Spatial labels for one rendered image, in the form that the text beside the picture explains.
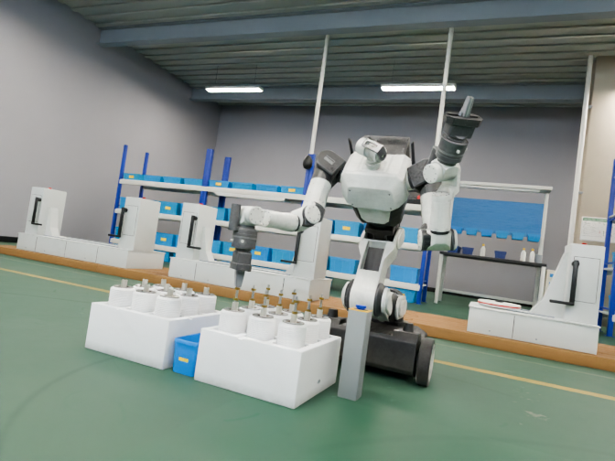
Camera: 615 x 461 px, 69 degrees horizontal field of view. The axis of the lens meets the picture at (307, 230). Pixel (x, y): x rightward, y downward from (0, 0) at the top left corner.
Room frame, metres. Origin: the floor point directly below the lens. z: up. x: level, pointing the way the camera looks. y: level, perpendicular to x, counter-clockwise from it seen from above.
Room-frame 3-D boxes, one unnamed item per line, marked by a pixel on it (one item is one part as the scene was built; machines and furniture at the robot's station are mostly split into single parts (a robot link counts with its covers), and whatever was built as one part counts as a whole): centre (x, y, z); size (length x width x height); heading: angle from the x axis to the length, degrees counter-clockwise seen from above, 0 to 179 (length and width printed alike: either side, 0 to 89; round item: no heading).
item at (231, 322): (1.63, 0.22, 0.16); 0.10 x 0.10 x 0.18
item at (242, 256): (1.63, 0.22, 0.46); 0.13 x 0.10 x 0.12; 25
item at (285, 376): (1.69, 0.07, 0.09); 0.39 x 0.39 x 0.18; 66
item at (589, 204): (6.78, -4.33, 2.00); 0.56 x 0.56 x 4.00; 68
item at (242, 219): (1.61, 0.23, 0.57); 0.11 x 0.11 x 0.11; 38
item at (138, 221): (5.04, 2.37, 0.45); 1.61 x 0.57 x 0.74; 68
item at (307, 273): (4.27, 0.48, 0.45); 1.45 x 0.57 x 0.74; 68
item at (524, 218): (6.63, -2.74, 0.94); 1.40 x 0.70 x 1.89; 68
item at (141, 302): (1.79, 0.60, 0.16); 0.10 x 0.10 x 0.18
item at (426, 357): (1.94, -0.58, 0.10); 0.20 x 0.05 x 0.20; 158
